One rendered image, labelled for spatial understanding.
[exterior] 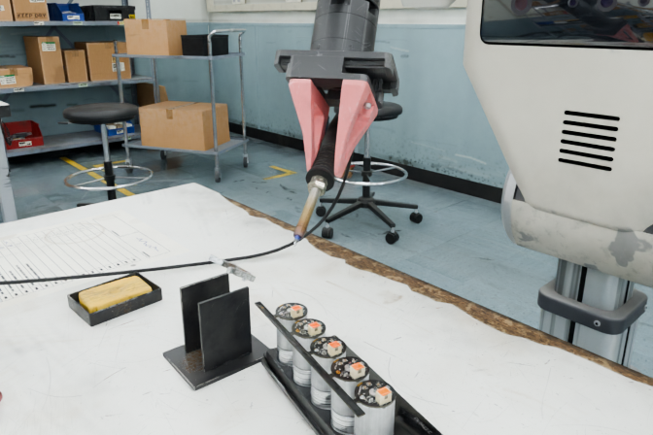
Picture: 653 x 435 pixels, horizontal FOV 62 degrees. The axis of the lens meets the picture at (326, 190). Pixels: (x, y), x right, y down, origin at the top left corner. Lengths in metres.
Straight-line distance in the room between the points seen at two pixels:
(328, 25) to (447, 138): 3.02
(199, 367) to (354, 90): 0.26
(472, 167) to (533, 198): 2.70
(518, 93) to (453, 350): 0.33
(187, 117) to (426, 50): 1.59
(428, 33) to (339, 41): 3.05
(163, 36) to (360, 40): 3.32
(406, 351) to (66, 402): 0.27
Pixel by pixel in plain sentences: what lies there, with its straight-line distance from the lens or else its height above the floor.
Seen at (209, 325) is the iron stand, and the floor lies 0.79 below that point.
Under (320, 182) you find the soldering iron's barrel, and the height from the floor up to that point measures 0.90.
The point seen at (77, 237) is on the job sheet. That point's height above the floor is 0.75.
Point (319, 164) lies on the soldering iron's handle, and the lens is 0.46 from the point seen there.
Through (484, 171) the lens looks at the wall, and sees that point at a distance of 3.37.
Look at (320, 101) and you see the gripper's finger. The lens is 0.49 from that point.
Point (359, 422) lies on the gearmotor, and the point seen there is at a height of 0.80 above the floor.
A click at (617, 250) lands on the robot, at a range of 0.69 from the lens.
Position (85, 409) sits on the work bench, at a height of 0.75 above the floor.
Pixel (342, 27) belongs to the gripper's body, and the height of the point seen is 1.02.
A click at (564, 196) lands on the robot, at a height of 0.83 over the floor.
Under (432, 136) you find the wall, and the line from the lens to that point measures 3.55.
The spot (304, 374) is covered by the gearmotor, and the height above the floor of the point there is 0.78.
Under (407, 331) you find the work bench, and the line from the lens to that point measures 0.53.
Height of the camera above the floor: 1.03
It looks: 17 degrees down
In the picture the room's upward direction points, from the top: straight up
